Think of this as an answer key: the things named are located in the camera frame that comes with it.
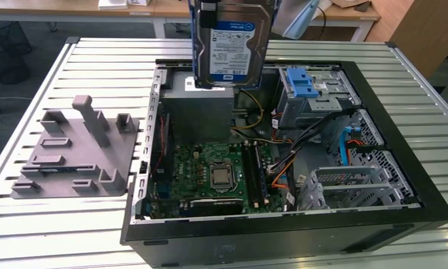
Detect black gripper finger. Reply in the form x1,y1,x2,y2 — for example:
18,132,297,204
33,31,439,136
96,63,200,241
200,2,218,29

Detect hard disk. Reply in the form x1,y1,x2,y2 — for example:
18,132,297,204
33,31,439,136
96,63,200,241
189,0,276,90

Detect grey metal disk bay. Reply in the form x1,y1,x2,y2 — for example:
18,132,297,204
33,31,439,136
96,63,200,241
297,165,415,211

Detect large white box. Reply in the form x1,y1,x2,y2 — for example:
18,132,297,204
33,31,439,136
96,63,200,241
97,0,129,11

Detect blue drive latch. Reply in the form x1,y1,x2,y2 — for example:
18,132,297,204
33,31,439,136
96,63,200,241
285,68,319,99

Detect wooden desk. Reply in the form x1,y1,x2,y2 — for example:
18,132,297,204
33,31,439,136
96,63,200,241
0,0,383,43

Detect grey power supply unit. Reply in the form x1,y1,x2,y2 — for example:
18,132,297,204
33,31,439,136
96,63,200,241
160,69,234,143

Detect brown cardboard piece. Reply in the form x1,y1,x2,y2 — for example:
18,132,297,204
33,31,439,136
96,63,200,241
331,0,371,12

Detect grey optical drive cage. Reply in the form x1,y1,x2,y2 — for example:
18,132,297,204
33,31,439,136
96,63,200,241
276,66,361,131

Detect green motherboard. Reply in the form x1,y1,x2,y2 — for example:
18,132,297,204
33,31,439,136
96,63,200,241
148,141,284,218

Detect CPU in socket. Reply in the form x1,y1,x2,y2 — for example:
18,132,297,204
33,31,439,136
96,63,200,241
208,164,234,194

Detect RAM stick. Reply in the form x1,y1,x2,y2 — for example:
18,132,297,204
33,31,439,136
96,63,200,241
253,143,270,204

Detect wooden cabinet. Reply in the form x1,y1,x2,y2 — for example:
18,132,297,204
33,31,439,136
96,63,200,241
365,0,448,82

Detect grey parts rack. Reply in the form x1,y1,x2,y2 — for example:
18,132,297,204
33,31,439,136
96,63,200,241
9,94,141,200

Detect black graphics card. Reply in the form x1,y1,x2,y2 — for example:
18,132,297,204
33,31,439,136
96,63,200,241
185,197,244,217

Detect black open PC case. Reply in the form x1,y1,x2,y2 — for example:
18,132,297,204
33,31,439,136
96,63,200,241
120,58,448,267

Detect yellow wire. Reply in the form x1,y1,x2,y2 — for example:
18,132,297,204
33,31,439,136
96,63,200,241
230,89,265,131

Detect black cable bundle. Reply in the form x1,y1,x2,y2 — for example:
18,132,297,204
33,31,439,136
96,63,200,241
272,108,359,174

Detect blue data wire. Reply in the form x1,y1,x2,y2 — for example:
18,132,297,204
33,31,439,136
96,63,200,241
337,126,355,168

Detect orange wires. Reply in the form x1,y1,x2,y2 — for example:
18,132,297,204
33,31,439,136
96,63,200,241
270,168,291,191

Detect black power connector wire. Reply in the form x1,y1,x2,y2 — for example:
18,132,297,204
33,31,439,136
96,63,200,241
349,138,388,154

